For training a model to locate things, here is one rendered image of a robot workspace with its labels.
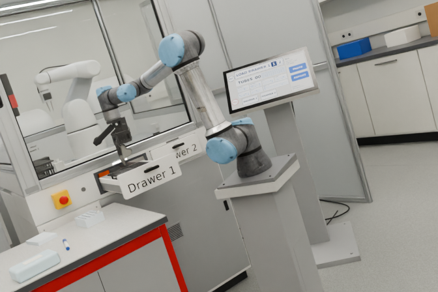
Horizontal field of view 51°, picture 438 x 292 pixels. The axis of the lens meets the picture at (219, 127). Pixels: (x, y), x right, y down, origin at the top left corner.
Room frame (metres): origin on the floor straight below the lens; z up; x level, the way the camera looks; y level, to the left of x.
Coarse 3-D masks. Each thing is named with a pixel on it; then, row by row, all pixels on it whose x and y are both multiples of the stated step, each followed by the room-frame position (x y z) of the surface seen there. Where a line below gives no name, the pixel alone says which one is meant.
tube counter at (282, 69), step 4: (276, 68) 2.67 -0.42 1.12; (280, 68) 2.66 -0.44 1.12; (284, 68) 2.65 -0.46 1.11; (264, 72) 2.69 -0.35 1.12; (268, 72) 2.68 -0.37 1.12; (272, 72) 2.67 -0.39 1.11; (276, 72) 2.66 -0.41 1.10; (280, 72) 2.65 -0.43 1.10; (256, 76) 2.69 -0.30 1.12; (260, 76) 2.68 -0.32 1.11; (264, 76) 2.67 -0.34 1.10; (268, 76) 2.66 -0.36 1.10; (256, 80) 2.68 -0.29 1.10
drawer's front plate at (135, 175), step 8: (160, 160) 2.04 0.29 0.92; (168, 160) 2.06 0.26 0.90; (176, 160) 2.08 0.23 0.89; (136, 168) 1.98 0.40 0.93; (144, 168) 2.00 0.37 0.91; (160, 168) 2.04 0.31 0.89; (168, 168) 2.06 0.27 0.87; (176, 168) 2.08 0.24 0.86; (120, 176) 1.94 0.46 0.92; (128, 176) 1.96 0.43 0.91; (136, 176) 1.98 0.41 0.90; (144, 176) 1.99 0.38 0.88; (152, 176) 2.01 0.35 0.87; (168, 176) 2.05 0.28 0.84; (176, 176) 2.07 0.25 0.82; (120, 184) 1.94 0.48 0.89; (136, 184) 1.97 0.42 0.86; (144, 184) 1.99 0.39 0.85; (152, 184) 2.00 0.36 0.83; (128, 192) 1.95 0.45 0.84; (136, 192) 1.96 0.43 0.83
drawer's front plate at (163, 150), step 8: (192, 136) 2.51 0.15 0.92; (168, 144) 2.43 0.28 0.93; (176, 144) 2.45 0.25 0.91; (184, 144) 2.48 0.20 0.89; (192, 144) 2.50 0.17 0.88; (152, 152) 2.37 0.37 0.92; (160, 152) 2.40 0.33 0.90; (168, 152) 2.42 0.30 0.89; (176, 152) 2.44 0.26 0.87; (192, 152) 2.49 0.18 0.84; (200, 152) 2.52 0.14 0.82
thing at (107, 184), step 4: (144, 160) 2.35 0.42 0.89; (148, 160) 2.31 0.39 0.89; (152, 160) 2.27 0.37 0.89; (104, 176) 2.26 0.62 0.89; (108, 176) 2.27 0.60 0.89; (100, 180) 2.22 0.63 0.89; (104, 180) 2.17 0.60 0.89; (108, 180) 2.12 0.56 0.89; (112, 180) 2.08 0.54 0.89; (116, 180) 2.04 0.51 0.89; (104, 184) 2.18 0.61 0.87; (108, 184) 2.13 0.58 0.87; (112, 184) 2.08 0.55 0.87; (116, 184) 2.04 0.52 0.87; (104, 188) 2.20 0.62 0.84; (108, 188) 2.15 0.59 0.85; (112, 188) 2.10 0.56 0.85; (116, 188) 2.05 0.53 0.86; (120, 188) 2.00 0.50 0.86; (116, 192) 2.08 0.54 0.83; (120, 192) 2.02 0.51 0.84
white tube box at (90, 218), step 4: (88, 212) 2.02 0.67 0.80; (92, 212) 2.00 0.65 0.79; (100, 212) 1.94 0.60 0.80; (80, 216) 1.99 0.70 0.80; (84, 216) 1.98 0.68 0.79; (88, 216) 1.95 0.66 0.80; (92, 216) 1.92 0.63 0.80; (96, 216) 1.93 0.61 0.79; (100, 216) 1.94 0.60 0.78; (76, 220) 1.98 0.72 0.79; (80, 220) 1.94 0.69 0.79; (84, 220) 1.90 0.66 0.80; (88, 220) 1.91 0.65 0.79; (92, 220) 1.92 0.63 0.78; (96, 220) 1.93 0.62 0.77; (100, 220) 1.94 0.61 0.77; (80, 224) 1.96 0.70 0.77; (84, 224) 1.92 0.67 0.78; (88, 224) 1.90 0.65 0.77; (92, 224) 1.91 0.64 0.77
